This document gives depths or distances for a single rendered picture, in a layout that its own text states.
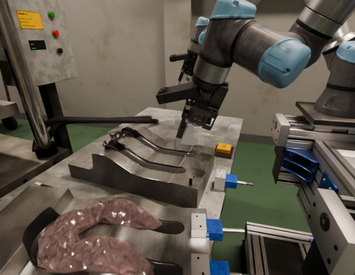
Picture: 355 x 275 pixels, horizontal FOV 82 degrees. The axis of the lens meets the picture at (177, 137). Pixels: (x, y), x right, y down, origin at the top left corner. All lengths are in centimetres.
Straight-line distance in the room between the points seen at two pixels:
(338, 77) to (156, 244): 76
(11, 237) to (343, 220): 64
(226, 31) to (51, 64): 100
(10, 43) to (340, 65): 115
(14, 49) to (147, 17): 200
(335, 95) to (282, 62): 54
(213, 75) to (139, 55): 246
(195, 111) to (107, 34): 263
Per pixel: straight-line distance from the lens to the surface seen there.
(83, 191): 81
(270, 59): 37
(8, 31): 102
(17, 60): 102
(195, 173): 70
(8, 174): 108
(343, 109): 88
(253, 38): 39
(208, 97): 50
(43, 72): 124
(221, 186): 75
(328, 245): 50
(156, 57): 279
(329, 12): 49
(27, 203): 65
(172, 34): 259
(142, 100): 297
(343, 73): 88
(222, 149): 93
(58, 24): 132
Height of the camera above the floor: 128
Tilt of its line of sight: 26 degrees down
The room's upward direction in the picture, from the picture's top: straight up
